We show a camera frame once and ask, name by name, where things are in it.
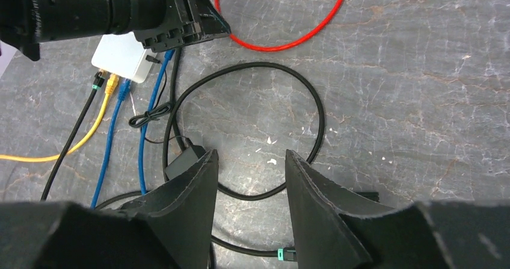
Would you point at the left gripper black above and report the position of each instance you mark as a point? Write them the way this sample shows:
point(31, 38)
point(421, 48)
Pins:
point(167, 24)

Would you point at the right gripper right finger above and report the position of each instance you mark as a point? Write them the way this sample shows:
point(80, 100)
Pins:
point(334, 227)

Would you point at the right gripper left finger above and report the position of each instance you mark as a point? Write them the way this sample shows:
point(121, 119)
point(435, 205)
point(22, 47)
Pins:
point(169, 227)

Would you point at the black power adapter with cord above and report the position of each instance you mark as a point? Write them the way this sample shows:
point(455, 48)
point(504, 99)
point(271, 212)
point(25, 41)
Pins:
point(190, 153)

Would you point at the white network switch box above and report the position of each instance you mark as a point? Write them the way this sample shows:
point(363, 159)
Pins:
point(123, 55)

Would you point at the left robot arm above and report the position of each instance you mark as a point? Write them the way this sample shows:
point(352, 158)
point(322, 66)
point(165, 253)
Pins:
point(25, 24)

